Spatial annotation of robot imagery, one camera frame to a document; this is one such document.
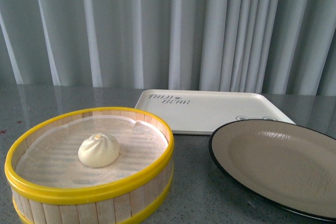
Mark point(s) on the white steamer liner cloth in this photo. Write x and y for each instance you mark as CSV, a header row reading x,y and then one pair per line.
x,y
53,160

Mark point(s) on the cream rectangular bear tray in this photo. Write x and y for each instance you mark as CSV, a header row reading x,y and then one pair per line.
x,y
202,112

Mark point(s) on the beige plate with black rim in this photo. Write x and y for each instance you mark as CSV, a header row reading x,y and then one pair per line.
x,y
287,165

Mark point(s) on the grey pleated curtain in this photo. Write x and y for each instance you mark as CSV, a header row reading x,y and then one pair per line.
x,y
261,46

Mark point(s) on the white steamed bun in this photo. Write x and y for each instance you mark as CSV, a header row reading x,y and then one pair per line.
x,y
99,150

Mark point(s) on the yellow rimmed bamboo steamer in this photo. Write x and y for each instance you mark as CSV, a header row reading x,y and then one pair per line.
x,y
129,200

